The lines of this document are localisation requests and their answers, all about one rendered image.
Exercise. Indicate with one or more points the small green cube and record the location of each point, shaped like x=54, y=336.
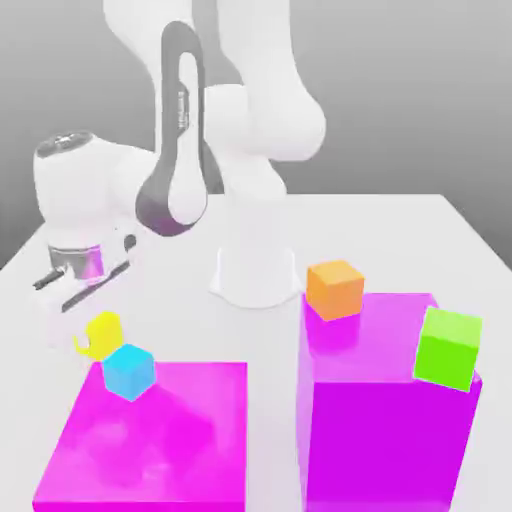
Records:
x=448, y=352

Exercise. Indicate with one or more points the large flat magenta box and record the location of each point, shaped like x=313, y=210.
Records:
x=160, y=440

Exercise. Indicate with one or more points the small orange cube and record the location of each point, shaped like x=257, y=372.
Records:
x=336, y=292

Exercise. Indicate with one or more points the small yellow cube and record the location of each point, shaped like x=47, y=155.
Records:
x=104, y=332

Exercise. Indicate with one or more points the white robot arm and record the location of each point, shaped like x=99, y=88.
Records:
x=260, y=132

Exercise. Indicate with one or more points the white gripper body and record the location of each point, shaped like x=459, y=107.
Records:
x=86, y=308

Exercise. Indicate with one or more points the small cyan cube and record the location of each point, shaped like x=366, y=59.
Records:
x=128, y=372

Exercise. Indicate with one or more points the large tall magenta box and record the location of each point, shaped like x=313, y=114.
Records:
x=384, y=440

